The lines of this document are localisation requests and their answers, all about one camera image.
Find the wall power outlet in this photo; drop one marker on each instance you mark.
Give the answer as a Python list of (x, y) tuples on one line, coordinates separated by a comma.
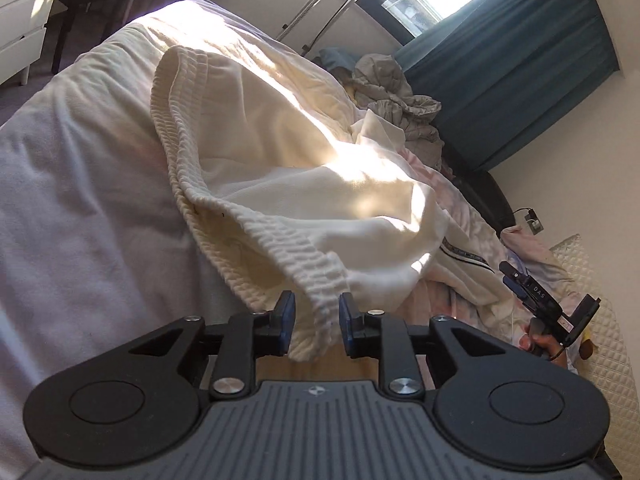
[(526, 216)]

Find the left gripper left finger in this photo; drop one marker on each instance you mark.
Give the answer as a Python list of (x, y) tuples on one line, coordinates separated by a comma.
[(244, 339)]

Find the white dresser with drawers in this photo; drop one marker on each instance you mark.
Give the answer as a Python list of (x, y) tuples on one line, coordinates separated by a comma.
[(22, 30)]

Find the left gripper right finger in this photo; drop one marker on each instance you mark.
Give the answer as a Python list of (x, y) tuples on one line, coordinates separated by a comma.
[(387, 338)]

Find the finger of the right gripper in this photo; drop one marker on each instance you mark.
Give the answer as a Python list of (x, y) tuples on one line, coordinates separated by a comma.
[(510, 278)]

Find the pale pink bed sheet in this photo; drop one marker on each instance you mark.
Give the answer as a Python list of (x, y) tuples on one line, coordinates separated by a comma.
[(94, 251)]

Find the cream white zip jacket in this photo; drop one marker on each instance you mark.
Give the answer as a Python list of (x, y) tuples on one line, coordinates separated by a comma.
[(286, 185)]

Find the person's right hand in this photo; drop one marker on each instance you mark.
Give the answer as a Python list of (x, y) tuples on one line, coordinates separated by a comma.
[(546, 343)]

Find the crumpled grey quilted jacket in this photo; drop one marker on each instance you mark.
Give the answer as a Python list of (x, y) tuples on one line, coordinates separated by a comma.
[(379, 84)]

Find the teal cloth on sofa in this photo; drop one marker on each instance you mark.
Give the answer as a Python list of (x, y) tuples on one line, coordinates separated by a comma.
[(338, 61)]

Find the dark sofa headboard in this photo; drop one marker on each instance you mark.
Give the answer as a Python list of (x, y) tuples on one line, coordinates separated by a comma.
[(478, 187)]

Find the right teal curtain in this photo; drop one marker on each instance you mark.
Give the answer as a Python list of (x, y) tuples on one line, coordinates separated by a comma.
[(504, 71)]

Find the white quilted pillow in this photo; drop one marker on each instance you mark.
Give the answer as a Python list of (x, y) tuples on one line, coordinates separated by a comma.
[(609, 368)]

